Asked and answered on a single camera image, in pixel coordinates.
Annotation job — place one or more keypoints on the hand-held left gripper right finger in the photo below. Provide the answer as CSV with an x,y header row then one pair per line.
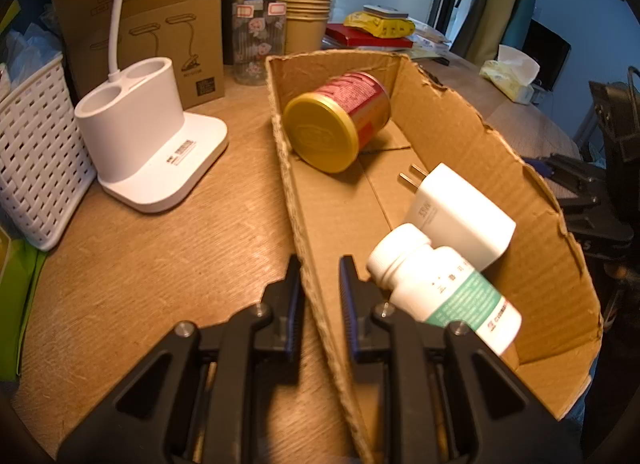
x,y
347,304

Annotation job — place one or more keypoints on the black computer monitor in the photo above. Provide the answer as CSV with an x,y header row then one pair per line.
x,y
545,53

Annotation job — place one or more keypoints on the cardboard box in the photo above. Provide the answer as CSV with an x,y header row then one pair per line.
x,y
500,153

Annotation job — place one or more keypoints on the white desk lamp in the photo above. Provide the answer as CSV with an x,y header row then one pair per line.
x,y
150,143

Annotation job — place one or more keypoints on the clear bluish plastic bag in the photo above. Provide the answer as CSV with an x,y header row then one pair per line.
x,y
30,48

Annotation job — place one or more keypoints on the white plastic packet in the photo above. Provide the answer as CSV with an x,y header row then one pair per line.
x,y
430,38

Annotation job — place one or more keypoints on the yellow printed packet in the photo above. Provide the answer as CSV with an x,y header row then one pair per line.
x,y
380,26

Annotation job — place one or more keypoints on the white plug charger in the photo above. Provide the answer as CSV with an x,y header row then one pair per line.
x,y
460,214

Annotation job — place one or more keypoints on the stack of brown paper cups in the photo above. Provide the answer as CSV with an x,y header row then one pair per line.
x,y
305,33

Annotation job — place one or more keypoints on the red book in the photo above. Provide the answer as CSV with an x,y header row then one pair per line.
x,y
350,36

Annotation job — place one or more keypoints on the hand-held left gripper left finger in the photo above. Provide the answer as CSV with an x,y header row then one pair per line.
x,y
295,304

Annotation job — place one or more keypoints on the white woven plastic basket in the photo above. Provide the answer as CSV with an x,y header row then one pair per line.
x,y
40,153

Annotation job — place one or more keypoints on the brown lamp packaging box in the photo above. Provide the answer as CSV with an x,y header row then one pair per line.
x,y
165,3

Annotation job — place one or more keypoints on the green packaging box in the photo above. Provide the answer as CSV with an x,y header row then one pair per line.
x,y
17,304

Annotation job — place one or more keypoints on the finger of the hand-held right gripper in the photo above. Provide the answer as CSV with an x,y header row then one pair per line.
x,y
595,229
570,171

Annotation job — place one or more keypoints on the yellow tissue pack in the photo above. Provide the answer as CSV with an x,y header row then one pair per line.
x,y
510,81

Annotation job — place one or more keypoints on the white pill bottle green label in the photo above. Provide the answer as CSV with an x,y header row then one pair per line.
x,y
450,294

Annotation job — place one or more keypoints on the glass cup with stickers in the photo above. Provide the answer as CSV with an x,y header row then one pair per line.
x,y
257,48

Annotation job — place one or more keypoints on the flat grey device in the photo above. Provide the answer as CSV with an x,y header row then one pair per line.
x,y
385,11

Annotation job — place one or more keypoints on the black scissors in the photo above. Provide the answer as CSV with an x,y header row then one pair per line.
x,y
442,61

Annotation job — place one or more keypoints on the red can with gold lid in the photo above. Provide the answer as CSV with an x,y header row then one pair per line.
x,y
350,108

